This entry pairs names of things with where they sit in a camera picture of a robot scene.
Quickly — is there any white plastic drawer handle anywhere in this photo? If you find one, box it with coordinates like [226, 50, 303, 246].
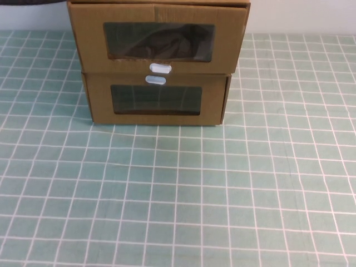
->
[145, 74, 167, 85]
[149, 63, 172, 75]

